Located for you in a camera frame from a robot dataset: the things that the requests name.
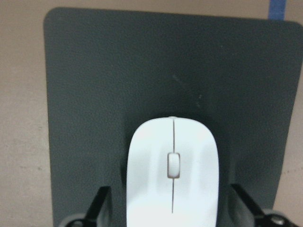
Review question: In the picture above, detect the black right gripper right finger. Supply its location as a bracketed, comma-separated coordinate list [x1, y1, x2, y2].
[231, 184, 265, 219]

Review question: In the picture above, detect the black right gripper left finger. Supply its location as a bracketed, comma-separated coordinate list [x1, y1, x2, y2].
[85, 186, 111, 220]

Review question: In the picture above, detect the white computer mouse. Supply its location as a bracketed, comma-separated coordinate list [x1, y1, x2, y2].
[126, 117, 219, 227]

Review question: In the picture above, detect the black mousepad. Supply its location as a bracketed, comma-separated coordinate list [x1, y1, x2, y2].
[44, 8, 303, 227]

